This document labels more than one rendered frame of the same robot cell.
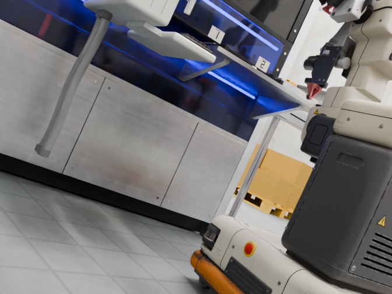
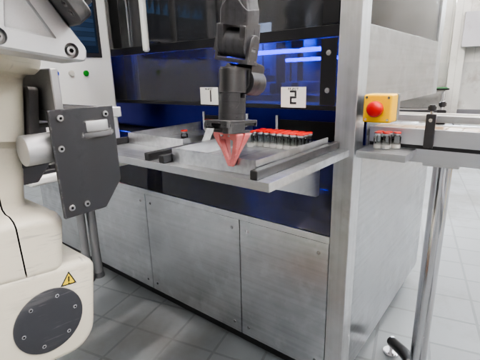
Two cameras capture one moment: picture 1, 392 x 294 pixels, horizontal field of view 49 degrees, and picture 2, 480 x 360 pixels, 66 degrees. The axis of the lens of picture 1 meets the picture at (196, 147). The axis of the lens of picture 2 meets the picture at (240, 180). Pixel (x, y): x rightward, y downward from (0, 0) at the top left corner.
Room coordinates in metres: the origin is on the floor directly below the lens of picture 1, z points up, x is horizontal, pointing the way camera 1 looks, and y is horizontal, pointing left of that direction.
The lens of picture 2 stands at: (1.86, -1.14, 1.08)
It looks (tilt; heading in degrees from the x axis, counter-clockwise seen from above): 16 degrees down; 70
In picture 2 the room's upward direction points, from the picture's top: 1 degrees counter-clockwise
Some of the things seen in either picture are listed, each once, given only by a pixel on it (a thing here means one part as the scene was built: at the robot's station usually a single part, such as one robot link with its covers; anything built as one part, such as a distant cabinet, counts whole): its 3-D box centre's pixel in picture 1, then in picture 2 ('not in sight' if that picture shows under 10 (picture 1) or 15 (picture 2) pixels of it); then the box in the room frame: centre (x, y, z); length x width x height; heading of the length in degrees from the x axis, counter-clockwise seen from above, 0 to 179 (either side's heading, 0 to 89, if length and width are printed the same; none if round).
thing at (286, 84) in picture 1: (276, 88); (253, 148); (2.22, -0.25, 0.90); 0.34 x 0.26 x 0.04; 31
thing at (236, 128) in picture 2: (314, 90); (228, 145); (2.10, -0.41, 0.94); 0.07 x 0.07 x 0.09; 33
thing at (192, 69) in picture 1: (202, 70); not in sight; (2.03, 0.12, 0.80); 0.34 x 0.03 x 0.13; 32
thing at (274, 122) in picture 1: (252, 171); (428, 281); (2.75, -0.39, 0.46); 0.09 x 0.09 x 0.77; 32
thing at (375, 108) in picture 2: not in sight; (375, 108); (2.51, -0.37, 0.99); 0.04 x 0.04 x 0.04; 32
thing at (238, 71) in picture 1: (245, 79); (216, 150); (2.17, -0.08, 0.87); 0.70 x 0.48 x 0.02; 122
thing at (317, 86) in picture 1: (311, 90); (234, 144); (2.12, -0.40, 0.94); 0.07 x 0.07 x 0.09; 33
